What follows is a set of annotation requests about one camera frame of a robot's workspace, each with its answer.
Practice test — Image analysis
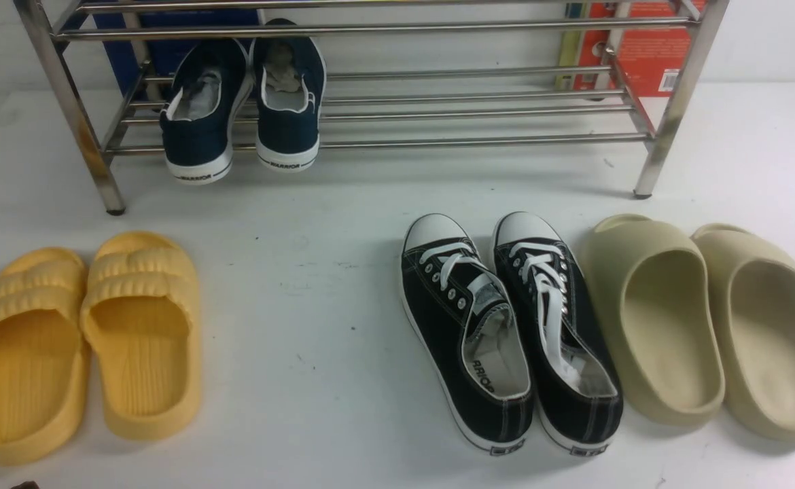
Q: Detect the black canvas sneaker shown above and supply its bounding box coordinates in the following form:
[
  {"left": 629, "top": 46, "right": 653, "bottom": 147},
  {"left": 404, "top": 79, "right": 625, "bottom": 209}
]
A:
[
  {"left": 397, "top": 213, "right": 534, "bottom": 457},
  {"left": 493, "top": 211, "right": 624, "bottom": 458}
]

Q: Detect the stainless steel shoe rack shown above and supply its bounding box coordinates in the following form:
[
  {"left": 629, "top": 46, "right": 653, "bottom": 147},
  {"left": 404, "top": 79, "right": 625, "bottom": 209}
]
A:
[{"left": 15, "top": 1, "right": 729, "bottom": 216}]

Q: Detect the blue box behind rack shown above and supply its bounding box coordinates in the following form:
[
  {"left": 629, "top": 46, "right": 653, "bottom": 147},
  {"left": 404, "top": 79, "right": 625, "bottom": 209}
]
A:
[{"left": 103, "top": 9, "right": 262, "bottom": 94}]

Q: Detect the red orange box behind rack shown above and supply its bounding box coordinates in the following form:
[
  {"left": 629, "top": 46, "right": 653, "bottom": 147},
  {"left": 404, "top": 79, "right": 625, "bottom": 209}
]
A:
[{"left": 559, "top": 2, "right": 690, "bottom": 97}]

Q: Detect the right navy canvas sneaker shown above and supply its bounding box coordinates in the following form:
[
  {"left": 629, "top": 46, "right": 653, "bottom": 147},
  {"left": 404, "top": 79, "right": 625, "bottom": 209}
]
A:
[{"left": 251, "top": 37, "right": 327, "bottom": 173}]

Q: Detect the navy canvas sneaker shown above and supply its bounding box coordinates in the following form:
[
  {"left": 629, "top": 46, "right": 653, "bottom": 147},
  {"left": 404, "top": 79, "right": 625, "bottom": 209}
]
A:
[
  {"left": 159, "top": 38, "right": 253, "bottom": 185},
  {"left": 251, "top": 37, "right": 327, "bottom": 173}
]

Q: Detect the left navy canvas sneaker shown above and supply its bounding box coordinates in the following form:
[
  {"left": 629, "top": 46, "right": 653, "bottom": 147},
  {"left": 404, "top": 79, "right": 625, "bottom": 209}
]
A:
[{"left": 159, "top": 38, "right": 253, "bottom": 185}]

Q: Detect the left beige foam slide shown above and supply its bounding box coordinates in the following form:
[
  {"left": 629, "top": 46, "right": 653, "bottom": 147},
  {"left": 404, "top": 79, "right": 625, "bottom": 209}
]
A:
[{"left": 578, "top": 214, "right": 726, "bottom": 429}]

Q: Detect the beige foam slide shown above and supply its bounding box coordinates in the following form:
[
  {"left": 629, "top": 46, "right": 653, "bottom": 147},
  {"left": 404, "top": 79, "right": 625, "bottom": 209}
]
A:
[
  {"left": 578, "top": 214, "right": 726, "bottom": 429},
  {"left": 692, "top": 223, "right": 795, "bottom": 443}
]

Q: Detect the right yellow rubber slipper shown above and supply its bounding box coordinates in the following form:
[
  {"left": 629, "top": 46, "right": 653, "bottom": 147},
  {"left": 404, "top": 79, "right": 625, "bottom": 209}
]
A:
[{"left": 79, "top": 231, "right": 204, "bottom": 441}]

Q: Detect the yellow rubber slipper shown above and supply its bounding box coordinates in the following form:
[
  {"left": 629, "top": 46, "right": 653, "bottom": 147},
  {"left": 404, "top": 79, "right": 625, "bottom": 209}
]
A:
[
  {"left": 79, "top": 231, "right": 204, "bottom": 441},
  {"left": 0, "top": 247, "right": 90, "bottom": 465}
]

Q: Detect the right beige foam slide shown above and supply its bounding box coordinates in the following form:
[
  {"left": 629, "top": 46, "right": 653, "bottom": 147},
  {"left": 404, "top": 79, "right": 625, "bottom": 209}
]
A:
[{"left": 692, "top": 223, "right": 795, "bottom": 443}]

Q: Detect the left yellow rubber slipper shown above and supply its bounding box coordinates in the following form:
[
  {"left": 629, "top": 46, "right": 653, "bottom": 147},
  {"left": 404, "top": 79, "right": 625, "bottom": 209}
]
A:
[{"left": 0, "top": 247, "right": 90, "bottom": 465}]

